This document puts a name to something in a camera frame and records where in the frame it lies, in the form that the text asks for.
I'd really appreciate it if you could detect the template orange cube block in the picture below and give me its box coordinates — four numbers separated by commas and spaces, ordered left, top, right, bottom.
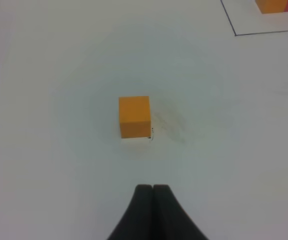
255, 0, 288, 14

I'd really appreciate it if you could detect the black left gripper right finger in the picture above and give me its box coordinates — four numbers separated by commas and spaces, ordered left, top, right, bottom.
153, 184, 207, 240

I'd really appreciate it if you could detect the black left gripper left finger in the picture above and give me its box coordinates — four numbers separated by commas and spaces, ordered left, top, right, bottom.
108, 184, 153, 240

